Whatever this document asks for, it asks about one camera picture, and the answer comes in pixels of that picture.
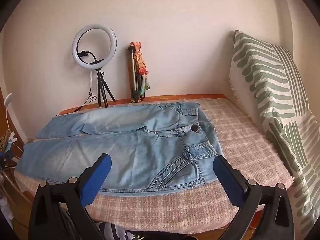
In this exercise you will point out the black white striped clothing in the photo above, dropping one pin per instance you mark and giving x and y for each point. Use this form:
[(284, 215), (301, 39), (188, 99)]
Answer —
[(112, 230)]

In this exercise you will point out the light blue denim pants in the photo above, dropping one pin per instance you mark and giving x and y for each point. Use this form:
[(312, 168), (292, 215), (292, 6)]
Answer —
[(125, 152)]

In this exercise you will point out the folded silver tripod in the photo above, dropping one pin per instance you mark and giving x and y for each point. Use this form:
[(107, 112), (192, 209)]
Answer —
[(132, 75)]

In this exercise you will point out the green patterned white pillow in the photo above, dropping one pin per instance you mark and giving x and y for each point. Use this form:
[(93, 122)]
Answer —
[(270, 80)]

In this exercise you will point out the folded tripod with colourful cloth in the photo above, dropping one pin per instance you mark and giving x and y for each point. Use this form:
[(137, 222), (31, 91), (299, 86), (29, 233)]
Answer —
[(141, 65)]

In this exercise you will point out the pink checked blanket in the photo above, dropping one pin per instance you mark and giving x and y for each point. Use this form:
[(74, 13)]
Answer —
[(250, 150)]

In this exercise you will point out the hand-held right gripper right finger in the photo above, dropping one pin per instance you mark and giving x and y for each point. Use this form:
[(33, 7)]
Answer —
[(228, 180)]

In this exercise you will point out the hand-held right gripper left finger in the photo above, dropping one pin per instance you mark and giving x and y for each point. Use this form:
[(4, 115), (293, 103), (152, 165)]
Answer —
[(96, 180)]

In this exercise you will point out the small black tripod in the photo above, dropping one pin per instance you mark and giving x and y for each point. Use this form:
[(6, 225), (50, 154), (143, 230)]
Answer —
[(100, 85)]

